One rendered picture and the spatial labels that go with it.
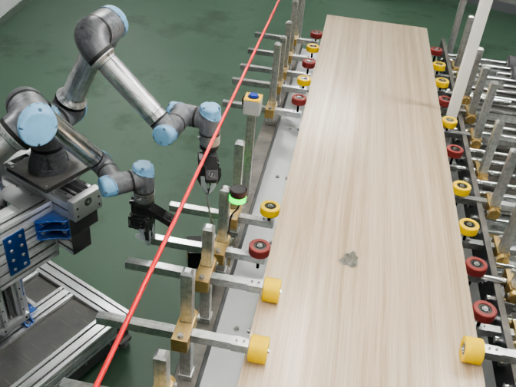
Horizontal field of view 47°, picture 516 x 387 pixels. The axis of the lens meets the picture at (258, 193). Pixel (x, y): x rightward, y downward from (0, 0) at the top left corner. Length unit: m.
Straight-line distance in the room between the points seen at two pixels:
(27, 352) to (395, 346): 1.60
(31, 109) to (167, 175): 2.40
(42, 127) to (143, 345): 1.51
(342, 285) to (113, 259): 1.73
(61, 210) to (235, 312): 0.76
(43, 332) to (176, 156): 1.90
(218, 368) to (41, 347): 0.95
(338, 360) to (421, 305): 0.39
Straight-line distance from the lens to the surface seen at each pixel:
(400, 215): 2.49
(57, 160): 2.32
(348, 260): 2.20
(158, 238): 2.29
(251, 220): 2.44
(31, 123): 1.83
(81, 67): 2.23
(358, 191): 2.57
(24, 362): 2.81
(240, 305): 2.37
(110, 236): 3.65
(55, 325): 2.91
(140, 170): 2.09
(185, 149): 4.43
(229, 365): 2.18
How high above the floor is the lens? 2.34
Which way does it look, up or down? 36 degrees down
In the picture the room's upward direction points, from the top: 6 degrees clockwise
